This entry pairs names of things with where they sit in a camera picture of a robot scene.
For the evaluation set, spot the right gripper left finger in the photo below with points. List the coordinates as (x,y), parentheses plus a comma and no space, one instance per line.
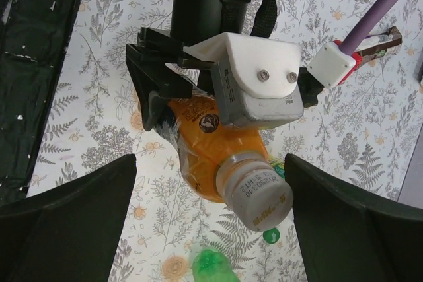
(71,232)

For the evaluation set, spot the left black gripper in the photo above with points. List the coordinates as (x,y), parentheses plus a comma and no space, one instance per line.
(156,84)

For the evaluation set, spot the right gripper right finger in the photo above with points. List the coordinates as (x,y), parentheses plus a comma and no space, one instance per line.
(349,234)

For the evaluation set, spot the orange juice bottle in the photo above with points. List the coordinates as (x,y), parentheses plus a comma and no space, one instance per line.
(194,128)

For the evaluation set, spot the white orange-bottle cap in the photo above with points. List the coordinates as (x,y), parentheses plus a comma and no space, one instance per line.
(254,191)

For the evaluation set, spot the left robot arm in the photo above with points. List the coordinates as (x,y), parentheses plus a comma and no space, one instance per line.
(194,21)

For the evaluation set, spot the green bottle cap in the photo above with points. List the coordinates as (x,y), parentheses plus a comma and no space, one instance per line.
(271,236)

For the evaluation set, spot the yellow squeeze bottle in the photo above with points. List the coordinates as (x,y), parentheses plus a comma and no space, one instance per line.
(278,165)

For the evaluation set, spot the green plastic bottle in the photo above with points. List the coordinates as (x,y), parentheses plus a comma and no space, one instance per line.
(212,266)

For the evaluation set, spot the brown snack wrapper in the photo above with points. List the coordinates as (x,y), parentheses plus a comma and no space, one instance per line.
(380,45)

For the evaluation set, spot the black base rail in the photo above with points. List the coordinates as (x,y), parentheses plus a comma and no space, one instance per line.
(35,35)

